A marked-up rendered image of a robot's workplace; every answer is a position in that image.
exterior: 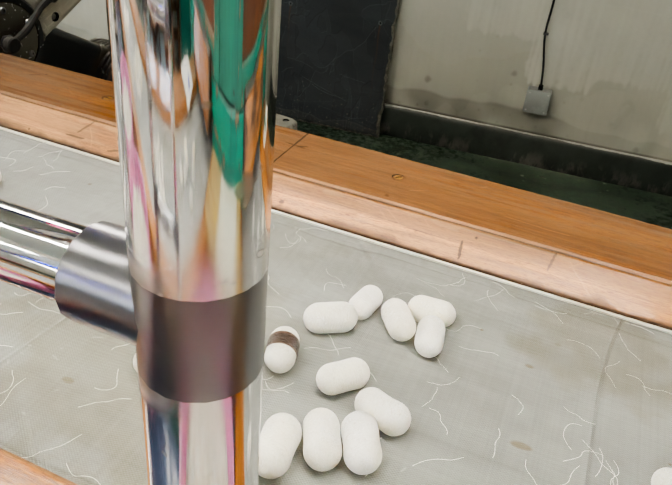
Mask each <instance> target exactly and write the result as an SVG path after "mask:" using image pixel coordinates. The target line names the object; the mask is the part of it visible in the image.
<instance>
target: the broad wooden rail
mask: <svg viewBox="0 0 672 485"><path fill-rule="evenodd" d="M0 127H3V128H7V129H10V130H13V131H16V132H20V133H23V134H26V135H30V136H33V137H36V138H39V139H43V140H46V141H49V142H53V143H56V144H59V145H63V146H66V147H69V148H72V149H76V150H79V151H82V152H86V153H89V154H92V155H95V156H99V157H102V158H105V159H109V160H112V161H115V162H118V163H119V151H118V140H117V128H116V116H115V105H114V93H113V82H111V81H108V80H104V79H100V78H96V77H92V76H89V75H85V74H81V73H77V72H73V71H70V70H66V69H62V68H58V67H54V66H51V65H47V64H43V63H39V62H36V61H32V60H28V59H24V58H20V57H17V56H13V55H9V54H4V53H0ZM271 209H273V210H276V211H280V212H283V213H286V214H290V215H293V216H296V217H299V218H303V219H306V220H309V221H313V222H316V223H319V224H323V225H326V226H329V227H332V228H336V229H339V230H342V231H346V232H349V233H352V234H355V235H359V236H362V237H365V238H369V239H372V240H375V241H378V242H382V243H385V244H388V245H392V246H395V247H398V248H402V249H405V250H408V251H411V252H415V253H418V254H421V255H425V256H428V257H431V258H434V259H438V260H441V261H444V262H448V263H451V264H454V265H457V266H461V267H464V268H467V269H471V270H474V271H477V272H480V273H484V274H487V275H490V276H494V277H497V278H500V279H504V280H507V281H510V282H513V283H517V284H520V285H523V286H527V287H530V288H533V289H536V290H540V291H543V292H546V293H550V294H553V295H556V296H559V297H563V298H566V299H569V300H573V301H576V302H579V303H583V304H586V305H589V306H592V307H596V308H599V309H602V310H606V311H609V312H612V313H615V314H619V315H622V316H625V317H629V318H632V319H635V320H638V321H642V322H645V323H648V324H652V325H655V326H658V327H662V328H665V329H668V330H671V331H672V229H669V228H665V227H662V226H658V225H654V224H650V223H646V222H643V221H639V220H635V219H631V218H627V217H624V216H620V215H616V214H612V213H608V212H605V211H601V210H597V209H593V208H589V207H586V206H582V205H578V204H574V203H570V202H567V201H563V200H559V199H555V198H552V197H548V196H544V195H540V194H536V193H533V192H529V191H525V190H521V189H517V188H514V187H510V186H506V185H502V184H498V183H495V182H491V181H487V180H483V179H479V178H476V177H472V176H468V175H464V174H460V173H457V172H453V171H449V170H445V169H441V168H438V167H434V166H430V165H426V164H423V163H419V162H415V161H411V160H407V159H404V158H400V157H396V156H392V155H388V154H385V153H381V152H377V151H373V150H369V149H366V148H362V147H358V146H354V145H350V144H347V143H343V142H339V141H335V140H331V139H328V138H324V137H320V136H316V135H312V134H309V133H305V132H301V131H297V130H294V129H290V128H286V127H282V126H278V125H275V143H274V163H273V184H272V204H271Z"/></svg>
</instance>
